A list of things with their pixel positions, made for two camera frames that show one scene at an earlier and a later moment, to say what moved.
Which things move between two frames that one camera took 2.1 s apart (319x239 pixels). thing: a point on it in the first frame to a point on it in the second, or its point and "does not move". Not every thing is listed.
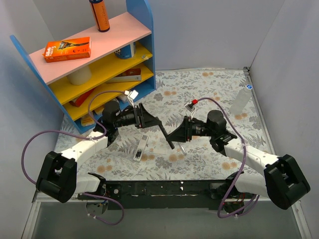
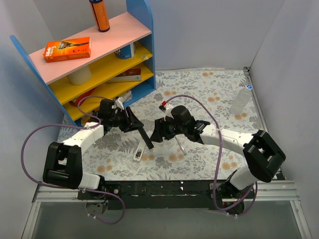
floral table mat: [136, 155] does not move
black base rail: [152, 195] does not move
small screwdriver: [182, 148] does not move
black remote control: [169, 142] to [145, 138]
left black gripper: [140, 116] to [130, 119]
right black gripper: [187, 128] to [162, 129]
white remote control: [143, 142] does not move
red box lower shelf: [78, 101] does not move
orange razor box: [67, 49] does not move
